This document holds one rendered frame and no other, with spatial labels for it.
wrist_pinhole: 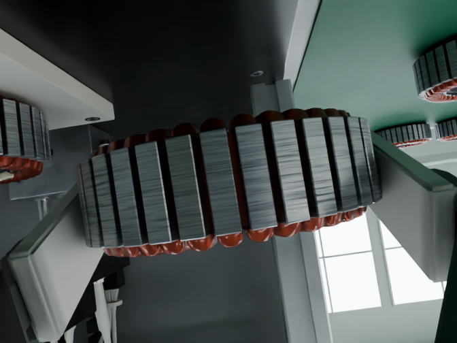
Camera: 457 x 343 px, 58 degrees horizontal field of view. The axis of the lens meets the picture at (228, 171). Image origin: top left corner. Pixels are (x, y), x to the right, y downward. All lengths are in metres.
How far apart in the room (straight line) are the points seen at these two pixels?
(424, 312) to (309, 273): 6.97
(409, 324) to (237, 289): 6.80
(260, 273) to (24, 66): 0.34
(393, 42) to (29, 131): 0.26
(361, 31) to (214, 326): 0.33
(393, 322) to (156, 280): 6.75
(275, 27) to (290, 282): 0.17
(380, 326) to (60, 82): 6.98
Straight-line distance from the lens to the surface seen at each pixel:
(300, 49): 0.32
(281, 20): 0.21
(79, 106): 0.27
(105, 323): 0.37
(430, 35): 0.36
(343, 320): 6.98
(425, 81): 0.39
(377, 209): 0.17
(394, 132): 0.84
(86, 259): 0.16
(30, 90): 0.24
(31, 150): 0.24
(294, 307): 0.31
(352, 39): 0.32
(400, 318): 7.18
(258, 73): 0.28
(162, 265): 0.48
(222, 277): 0.47
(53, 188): 0.37
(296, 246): 0.31
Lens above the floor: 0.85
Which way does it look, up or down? 5 degrees down
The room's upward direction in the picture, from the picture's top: 172 degrees clockwise
